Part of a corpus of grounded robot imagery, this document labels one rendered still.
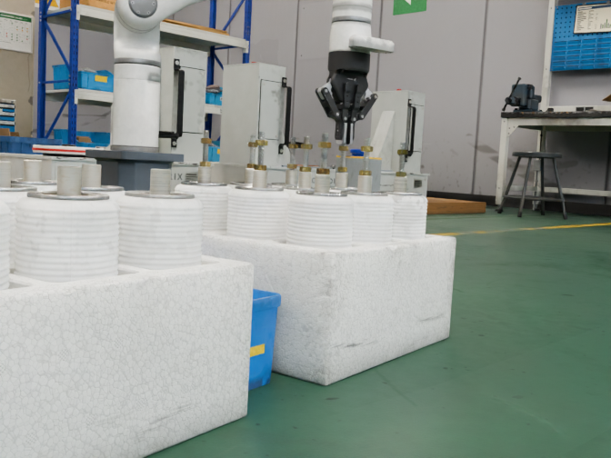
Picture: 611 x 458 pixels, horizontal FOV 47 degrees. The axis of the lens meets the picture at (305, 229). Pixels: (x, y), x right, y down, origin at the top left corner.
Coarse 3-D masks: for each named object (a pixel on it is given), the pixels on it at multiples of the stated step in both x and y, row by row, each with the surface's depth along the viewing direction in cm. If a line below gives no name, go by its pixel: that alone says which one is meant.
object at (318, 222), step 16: (288, 208) 102; (304, 208) 99; (320, 208) 98; (336, 208) 98; (352, 208) 101; (288, 224) 102; (304, 224) 99; (320, 224) 98; (336, 224) 99; (288, 240) 101; (304, 240) 99; (320, 240) 98; (336, 240) 99
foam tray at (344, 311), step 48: (240, 240) 102; (432, 240) 117; (288, 288) 97; (336, 288) 94; (384, 288) 105; (432, 288) 118; (288, 336) 98; (336, 336) 95; (384, 336) 106; (432, 336) 120
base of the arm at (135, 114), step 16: (128, 64) 138; (128, 80) 138; (144, 80) 139; (128, 96) 139; (144, 96) 139; (112, 112) 144; (128, 112) 139; (144, 112) 140; (112, 128) 142; (128, 128) 139; (144, 128) 140; (112, 144) 142; (128, 144) 139; (144, 144) 140
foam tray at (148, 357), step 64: (0, 320) 55; (64, 320) 60; (128, 320) 66; (192, 320) 73; (0, 384) 56; (64, 384) 60; (128, 384) 66; (192, 384) 74; (0, 448) 56; (64, 448) 61; (128, 448) 67
